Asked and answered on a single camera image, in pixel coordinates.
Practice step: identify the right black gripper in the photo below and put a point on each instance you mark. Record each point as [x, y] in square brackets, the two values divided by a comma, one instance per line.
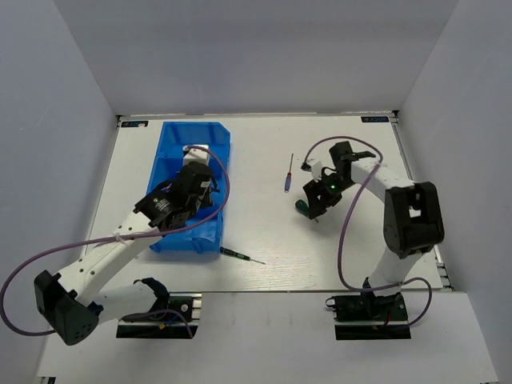
[317, 207]

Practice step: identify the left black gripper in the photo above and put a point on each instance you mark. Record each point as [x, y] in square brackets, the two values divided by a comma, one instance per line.
[208, 201]

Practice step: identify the green stubby screwdriver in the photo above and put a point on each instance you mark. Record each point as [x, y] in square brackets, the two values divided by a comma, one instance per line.
[302, 207]

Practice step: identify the black green precision screwdriver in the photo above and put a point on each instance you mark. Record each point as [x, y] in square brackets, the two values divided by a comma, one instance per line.
[237, 255]

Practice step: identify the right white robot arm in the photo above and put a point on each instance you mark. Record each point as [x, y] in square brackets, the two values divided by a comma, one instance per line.
[412, 217]

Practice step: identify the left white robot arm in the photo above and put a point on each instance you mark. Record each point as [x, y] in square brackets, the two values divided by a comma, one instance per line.
[75, 301]

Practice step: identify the blue plastic sorting bin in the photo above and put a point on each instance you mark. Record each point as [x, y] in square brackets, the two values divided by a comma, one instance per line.
[168, 161]

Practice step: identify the right corner label sticker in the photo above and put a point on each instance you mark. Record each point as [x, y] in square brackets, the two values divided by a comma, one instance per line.
[375, 119]

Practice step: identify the corner label sticker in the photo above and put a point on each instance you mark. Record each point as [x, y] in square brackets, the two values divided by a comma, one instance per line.
[134, 124]
[375, 119]

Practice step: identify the left corner label sticker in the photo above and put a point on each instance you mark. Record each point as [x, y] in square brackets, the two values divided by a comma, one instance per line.
[134, 124]

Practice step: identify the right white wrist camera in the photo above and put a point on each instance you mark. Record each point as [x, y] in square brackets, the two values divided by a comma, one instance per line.
[314, 168]

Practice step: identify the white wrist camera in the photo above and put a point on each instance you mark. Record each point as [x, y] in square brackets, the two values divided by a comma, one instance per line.
[196, 155]
[314, 168]

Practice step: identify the blue handled screwdriver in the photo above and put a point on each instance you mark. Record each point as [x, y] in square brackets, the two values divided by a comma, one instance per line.
[288, 178]

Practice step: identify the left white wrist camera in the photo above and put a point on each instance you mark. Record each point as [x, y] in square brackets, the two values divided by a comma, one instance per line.
[196, 155]

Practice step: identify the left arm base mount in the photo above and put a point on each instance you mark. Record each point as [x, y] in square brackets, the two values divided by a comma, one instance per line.
[179, 320]

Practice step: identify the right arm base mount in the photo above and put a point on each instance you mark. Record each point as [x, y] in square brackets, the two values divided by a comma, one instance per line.
[364, 317]

